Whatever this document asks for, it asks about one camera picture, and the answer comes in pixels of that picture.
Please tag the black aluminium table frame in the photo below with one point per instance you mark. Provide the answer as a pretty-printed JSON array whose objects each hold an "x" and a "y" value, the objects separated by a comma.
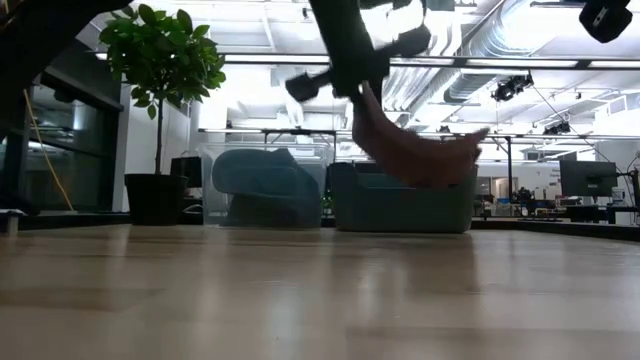
[{"x": 550, "y": 229}]

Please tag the maroon baseball cap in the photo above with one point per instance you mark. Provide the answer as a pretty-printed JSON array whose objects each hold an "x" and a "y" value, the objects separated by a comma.
[{"x": 410, "y": 155}]

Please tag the clear plastic bin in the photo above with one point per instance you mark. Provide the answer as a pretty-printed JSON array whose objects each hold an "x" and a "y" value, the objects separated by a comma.
[{"x": 210, "y": 200}]

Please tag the small dark rectangular object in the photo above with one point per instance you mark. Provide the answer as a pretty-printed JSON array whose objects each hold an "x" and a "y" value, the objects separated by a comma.
[{"x": 186, "y": 172}]

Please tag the black computer monitor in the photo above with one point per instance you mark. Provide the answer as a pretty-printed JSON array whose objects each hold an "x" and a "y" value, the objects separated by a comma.
[{"x": 587, "y": 177}]

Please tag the green plant in black pot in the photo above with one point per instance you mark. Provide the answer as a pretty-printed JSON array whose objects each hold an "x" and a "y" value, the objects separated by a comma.
[{"x": 160, "y": 55}]

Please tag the silver ventilation duct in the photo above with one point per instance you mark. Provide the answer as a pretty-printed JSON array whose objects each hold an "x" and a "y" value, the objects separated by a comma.
[{"x": 475, "y": 65}]

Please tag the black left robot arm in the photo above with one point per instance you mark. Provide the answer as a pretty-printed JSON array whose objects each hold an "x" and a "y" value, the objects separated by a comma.
[{"x": 50, "y": 40}]

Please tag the silver frame bracket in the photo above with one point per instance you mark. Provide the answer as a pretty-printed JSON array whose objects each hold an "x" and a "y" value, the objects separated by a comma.
[{"x": 12, "y": 217}]

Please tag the dark background desk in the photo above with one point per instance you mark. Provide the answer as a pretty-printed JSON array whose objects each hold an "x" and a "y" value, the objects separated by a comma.
[{"x": 595, "y": 212}]

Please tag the black ceiling spotlight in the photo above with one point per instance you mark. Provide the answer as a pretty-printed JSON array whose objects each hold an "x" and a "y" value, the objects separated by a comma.
[
  {"x": 512, "y": 87},
  {"x": 557, "y": 128}
]

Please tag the teal plastic bin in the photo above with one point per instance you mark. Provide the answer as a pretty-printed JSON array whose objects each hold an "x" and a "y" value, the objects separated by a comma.
[{"x": 400, "y": 210}]

